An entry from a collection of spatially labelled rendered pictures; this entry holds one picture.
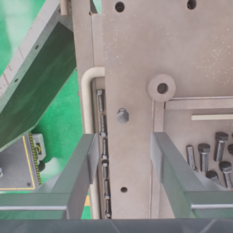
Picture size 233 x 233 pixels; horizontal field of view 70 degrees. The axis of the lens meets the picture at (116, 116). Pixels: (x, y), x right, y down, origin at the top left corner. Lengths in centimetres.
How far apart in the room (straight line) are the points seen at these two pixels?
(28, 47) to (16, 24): 145
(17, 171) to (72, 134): 59
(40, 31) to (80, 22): 9
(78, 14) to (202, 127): 33
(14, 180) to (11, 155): 27
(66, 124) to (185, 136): 158
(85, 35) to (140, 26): 17
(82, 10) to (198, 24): 24
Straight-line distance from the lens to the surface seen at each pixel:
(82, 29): 41
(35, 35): 45
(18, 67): 47
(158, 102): 26
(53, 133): 190
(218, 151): 33
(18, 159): 178
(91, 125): 41
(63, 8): 42
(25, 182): 189
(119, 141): 29
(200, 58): 29
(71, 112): 176
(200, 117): 30
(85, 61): 41
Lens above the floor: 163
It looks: 74 degrees down
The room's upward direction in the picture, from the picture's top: 176 degrees counter-clockwise
